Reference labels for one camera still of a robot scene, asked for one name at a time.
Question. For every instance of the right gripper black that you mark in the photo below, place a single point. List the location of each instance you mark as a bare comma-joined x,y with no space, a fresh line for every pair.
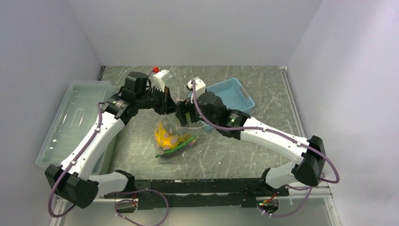
183,108

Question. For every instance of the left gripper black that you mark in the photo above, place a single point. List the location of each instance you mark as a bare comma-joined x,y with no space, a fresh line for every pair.
167,105

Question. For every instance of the clear zip top bag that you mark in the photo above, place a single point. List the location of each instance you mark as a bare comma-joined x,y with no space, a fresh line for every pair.
172,124

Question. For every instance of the yellow banana bunch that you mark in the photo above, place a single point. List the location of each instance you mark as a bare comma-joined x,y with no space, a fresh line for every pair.
164,138

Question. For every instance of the green chili pepper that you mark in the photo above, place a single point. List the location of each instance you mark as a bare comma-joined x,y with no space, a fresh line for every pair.
182,144

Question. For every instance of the light blue plastic basket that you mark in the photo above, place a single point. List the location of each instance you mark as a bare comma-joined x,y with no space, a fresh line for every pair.
238,103

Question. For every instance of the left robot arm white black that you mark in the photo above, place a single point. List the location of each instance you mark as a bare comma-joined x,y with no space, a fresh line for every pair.
72,179

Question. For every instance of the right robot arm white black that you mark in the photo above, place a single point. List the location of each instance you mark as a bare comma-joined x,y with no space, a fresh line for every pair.
306,155

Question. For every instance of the clear plastic storage bin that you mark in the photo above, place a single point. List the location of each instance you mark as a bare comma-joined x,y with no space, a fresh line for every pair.
74,119

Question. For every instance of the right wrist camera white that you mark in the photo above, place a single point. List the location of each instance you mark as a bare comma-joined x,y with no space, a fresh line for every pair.
197,84

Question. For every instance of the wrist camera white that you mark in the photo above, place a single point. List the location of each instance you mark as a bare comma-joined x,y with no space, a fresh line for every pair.
159,77
197,84

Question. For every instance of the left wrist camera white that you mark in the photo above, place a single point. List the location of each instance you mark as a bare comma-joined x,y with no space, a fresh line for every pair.
159,77

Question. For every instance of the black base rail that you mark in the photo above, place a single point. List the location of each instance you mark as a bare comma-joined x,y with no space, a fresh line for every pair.
243,192

